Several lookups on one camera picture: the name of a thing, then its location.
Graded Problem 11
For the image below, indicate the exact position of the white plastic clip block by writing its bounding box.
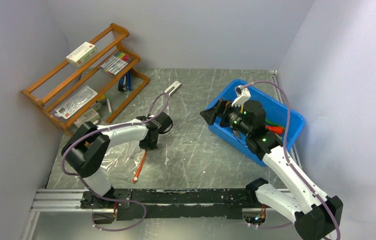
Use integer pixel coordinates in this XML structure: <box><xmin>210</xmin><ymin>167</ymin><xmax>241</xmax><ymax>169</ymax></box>
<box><xmin>164</xmin><ymin>80</ymin><xmax>182</xmax><ymax>97</ymax></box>

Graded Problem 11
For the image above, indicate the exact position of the blue black stapler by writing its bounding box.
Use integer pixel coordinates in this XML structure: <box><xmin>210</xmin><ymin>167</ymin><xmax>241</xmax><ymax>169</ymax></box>
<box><xmin>118</xmin><ymin>71</ymin><xmax>131</xmax><ymax>92</ymax></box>

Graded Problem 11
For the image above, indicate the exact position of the red chili pepper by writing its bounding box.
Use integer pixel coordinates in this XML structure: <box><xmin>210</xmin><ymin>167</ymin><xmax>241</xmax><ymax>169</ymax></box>
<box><xmin>266</xmin><ymin>125</ymin><xmax>285</xmax><ymax>136</ymax></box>

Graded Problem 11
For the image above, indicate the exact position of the clear zip top bag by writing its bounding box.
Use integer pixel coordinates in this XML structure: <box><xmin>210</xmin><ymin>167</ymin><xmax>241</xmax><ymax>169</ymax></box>
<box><xmin>100</xmin><ymin>142</ymin><xmax>147</xmax><ymax>186</ymax></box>

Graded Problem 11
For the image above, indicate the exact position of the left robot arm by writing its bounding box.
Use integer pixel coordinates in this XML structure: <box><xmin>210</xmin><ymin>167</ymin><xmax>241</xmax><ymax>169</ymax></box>
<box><xmin>61</xmin><ymin>112</ymin><xmax>173</xmax><ymax>209</ymax></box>

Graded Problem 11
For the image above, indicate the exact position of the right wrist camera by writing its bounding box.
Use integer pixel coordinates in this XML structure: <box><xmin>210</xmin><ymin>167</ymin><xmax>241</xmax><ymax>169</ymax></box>
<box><xmin>231</xmin><ymin>85</ymin><xmax>251</xmax><ymax>107</ymax></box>

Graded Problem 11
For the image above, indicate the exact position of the wooden shelf rack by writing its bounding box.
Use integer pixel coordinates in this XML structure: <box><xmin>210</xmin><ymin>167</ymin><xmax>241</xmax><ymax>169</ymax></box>
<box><xmin>21</xmin><ymin>23</ymin><xmax>150</xmax><ymax>136</ymax></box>

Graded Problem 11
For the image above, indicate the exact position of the clear packaged ruler set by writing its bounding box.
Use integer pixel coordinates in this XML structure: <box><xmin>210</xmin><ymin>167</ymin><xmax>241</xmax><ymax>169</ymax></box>
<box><xmin>54</xmin><ymin>85</ymin><xmax>97</xmax><ymax>119</ymax></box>

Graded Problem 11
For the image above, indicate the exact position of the pack of colour markers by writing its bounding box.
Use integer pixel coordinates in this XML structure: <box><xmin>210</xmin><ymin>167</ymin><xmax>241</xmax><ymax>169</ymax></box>
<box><xmin>100</xmin><ymin>51</ymin><xmax>134</xmax><ymax>76</ymax></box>

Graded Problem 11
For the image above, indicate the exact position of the white staple box on top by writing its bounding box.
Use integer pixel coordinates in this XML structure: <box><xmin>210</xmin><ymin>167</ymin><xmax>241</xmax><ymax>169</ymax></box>
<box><xmin>66</xmin><ymin>42</ymin><xmax>97</xmax><ymax>68</ymax></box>

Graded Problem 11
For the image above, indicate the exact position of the blue plastic bin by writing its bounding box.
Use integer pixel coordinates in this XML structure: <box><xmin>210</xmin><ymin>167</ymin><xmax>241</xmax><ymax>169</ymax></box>
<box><xmin>206</xmin><ymin>79</ymin><xmax>306</xmax><ymax>167</ymax></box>

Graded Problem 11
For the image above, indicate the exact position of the green staple box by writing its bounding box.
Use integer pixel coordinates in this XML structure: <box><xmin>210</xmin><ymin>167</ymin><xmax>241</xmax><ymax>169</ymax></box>
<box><xmin>73</xmin><ymin>108</ymin><xmax>100</xmax><ymax>128</ymax></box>

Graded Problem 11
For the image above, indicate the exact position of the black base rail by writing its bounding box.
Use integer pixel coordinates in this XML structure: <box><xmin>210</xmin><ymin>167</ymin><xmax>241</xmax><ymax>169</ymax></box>
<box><xmin>80</xmin><ymin>188</ymin><xmax>264</xmax><ymax>221</ymax></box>

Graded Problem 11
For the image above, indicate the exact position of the yellow grey tape dispenser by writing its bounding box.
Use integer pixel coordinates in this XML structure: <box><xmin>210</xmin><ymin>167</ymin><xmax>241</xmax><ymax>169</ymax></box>
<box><xmin>96</xmin><ymin>94</ymin><xmax>106</xmax><ymax>104</ymax></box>

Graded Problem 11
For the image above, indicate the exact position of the green capped white marker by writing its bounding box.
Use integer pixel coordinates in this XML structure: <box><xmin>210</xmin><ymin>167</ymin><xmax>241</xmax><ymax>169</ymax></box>
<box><xmin>105</xmin><ymin>95</ymin><xmax>112</xmax><ymax>114</ymax></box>

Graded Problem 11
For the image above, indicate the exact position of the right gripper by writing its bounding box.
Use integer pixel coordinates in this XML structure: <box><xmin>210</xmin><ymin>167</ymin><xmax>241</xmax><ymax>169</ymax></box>
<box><xmin>200</xmin><ymin>98</ymin><xmax>251</xmax><ymax>137</ymax></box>

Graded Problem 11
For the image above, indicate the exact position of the green chili pepper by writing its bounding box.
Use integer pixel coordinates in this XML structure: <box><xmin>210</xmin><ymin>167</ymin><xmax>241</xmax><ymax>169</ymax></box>
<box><xmin>265</xmin><ymin>118</ymin><xmax>285</xmax><ymax>129</ymax></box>

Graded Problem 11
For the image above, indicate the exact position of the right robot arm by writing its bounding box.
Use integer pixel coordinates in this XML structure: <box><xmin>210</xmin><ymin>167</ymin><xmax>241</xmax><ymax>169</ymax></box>
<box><xmin>200</xmin><ymin>99</ymin><xmax>343</xmax><ymax>240</ymax></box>

